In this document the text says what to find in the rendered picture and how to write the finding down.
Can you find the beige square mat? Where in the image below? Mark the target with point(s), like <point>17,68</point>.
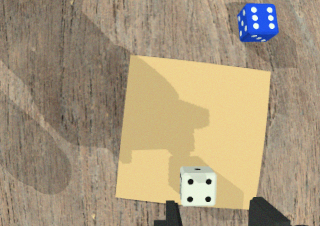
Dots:
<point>184,113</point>

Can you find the white die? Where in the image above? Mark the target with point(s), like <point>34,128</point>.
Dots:
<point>197,186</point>

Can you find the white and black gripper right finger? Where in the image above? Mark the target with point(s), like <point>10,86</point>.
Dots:
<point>262,213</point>

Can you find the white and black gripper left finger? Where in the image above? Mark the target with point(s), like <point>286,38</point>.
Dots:
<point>173,217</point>

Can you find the blue die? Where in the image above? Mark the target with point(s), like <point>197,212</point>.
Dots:
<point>257,22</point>

